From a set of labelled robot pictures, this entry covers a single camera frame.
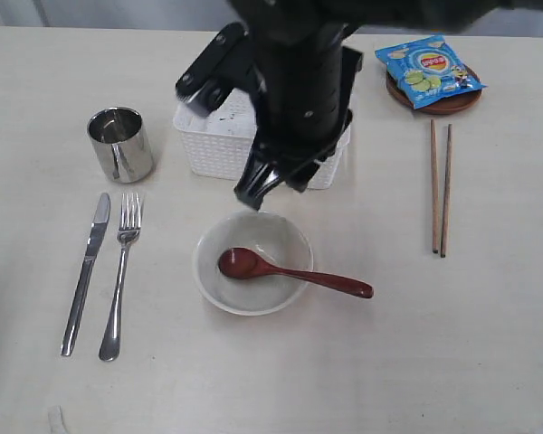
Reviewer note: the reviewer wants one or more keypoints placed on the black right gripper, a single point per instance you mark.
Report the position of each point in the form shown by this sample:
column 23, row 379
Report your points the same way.
column 306, row 77

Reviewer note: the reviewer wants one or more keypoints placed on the white ceramic bowl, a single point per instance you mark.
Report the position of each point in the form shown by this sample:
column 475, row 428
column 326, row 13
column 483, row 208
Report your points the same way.
column 270, row 235

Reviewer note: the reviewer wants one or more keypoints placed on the white perforated plastic basket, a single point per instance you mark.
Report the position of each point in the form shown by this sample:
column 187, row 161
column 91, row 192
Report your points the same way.
column 218, row 145

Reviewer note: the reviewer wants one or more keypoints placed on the dark red wooden spoon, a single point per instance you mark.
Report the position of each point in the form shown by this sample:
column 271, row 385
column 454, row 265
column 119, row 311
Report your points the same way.
column 242, row 263

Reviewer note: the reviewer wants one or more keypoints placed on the silver metal fork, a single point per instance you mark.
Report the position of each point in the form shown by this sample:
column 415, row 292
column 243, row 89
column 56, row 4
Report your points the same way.
column 130, row 220

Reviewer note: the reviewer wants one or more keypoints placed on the silver foil packet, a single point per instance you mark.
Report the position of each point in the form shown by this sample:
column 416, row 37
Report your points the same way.
column 120, row 142

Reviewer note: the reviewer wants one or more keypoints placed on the wooden chopstick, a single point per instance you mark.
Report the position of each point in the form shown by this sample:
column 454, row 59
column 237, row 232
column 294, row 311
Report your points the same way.
column 435, row 188
column 447, row 191

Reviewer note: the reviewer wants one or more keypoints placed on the blue chips snack bag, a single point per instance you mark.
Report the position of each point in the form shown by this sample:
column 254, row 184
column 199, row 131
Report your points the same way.
column 427, row 70

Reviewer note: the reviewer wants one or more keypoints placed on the silver metal table knife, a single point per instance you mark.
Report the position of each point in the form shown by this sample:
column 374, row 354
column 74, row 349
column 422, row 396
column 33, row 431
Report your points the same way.
column 97, row 233

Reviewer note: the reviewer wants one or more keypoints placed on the brown round wooden plate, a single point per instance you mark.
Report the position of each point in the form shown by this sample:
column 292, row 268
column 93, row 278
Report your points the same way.
column 442, row 107

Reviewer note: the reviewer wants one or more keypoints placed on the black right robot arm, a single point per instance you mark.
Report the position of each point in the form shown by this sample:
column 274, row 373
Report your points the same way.
column 451, row 16

